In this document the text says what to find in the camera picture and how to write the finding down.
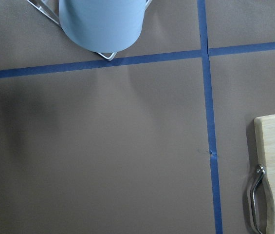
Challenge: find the white wire cup rack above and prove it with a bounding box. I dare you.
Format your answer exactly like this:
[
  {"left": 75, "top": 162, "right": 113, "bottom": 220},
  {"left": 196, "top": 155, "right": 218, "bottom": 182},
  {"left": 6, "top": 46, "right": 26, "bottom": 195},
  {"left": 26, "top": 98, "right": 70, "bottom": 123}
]
[{"left": 27, "top": 0, "right": 152, "bottom": 61}]

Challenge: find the light blue cup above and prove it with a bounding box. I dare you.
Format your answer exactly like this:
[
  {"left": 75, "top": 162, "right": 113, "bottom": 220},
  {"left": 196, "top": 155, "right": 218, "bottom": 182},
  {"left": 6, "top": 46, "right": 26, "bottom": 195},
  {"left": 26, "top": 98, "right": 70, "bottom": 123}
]
[{"left": 58, "top": 0, "right": 150, "bottom": 53}]

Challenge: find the cutting board metal handle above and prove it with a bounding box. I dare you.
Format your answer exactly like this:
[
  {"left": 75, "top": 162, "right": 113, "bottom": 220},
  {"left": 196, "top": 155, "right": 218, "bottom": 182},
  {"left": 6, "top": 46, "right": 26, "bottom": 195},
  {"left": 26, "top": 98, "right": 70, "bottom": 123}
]
[{"left": 248, "top": 164, "right": 266, "bottom": 234}]

